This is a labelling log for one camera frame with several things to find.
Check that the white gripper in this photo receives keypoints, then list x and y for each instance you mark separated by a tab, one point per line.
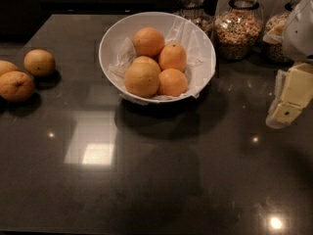
299	35

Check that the white plastic bowl liner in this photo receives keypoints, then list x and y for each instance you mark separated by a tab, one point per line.
199	56

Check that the white bowl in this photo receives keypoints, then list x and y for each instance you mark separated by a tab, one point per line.
111	43

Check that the large front orange in bowl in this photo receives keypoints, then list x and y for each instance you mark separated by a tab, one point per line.
141	79

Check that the glass jar right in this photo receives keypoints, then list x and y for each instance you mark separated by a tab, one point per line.
271	49

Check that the glass jar with cereal middle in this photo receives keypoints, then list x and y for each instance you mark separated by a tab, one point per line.
237	28

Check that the glass jar left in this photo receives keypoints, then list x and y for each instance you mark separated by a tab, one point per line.
193	11

